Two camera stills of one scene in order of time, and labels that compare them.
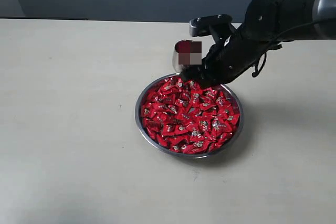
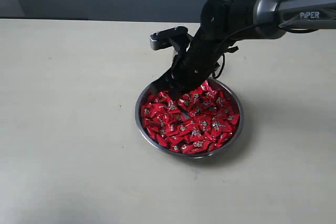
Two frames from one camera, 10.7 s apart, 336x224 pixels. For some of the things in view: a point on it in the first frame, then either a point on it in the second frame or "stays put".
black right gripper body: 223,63 -> 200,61
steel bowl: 167,152 stays put
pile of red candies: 186,117 stays put
